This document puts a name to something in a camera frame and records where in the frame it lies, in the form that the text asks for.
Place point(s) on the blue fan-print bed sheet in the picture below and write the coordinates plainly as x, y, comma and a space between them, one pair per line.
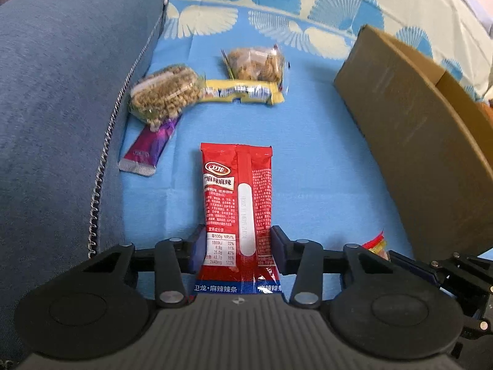
308, 123

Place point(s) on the yellow snack packet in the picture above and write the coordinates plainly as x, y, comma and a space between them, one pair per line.
238, 91

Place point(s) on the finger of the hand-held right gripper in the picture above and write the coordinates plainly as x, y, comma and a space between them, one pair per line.
414, 266

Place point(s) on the purple snack packet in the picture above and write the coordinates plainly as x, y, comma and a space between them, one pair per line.
148, 146

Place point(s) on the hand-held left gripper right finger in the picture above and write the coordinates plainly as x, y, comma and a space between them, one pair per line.
278, 247

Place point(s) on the red snack packet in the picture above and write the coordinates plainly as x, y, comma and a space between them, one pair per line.
231, 185

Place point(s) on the clear cracker packet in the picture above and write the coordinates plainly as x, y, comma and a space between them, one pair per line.
250, 63

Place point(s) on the cardboard box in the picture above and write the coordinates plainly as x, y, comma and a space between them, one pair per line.
404, 142

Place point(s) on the small red yellow packet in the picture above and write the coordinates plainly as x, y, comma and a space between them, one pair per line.
375, 246

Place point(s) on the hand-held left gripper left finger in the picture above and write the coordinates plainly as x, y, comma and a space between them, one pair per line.
198, 248

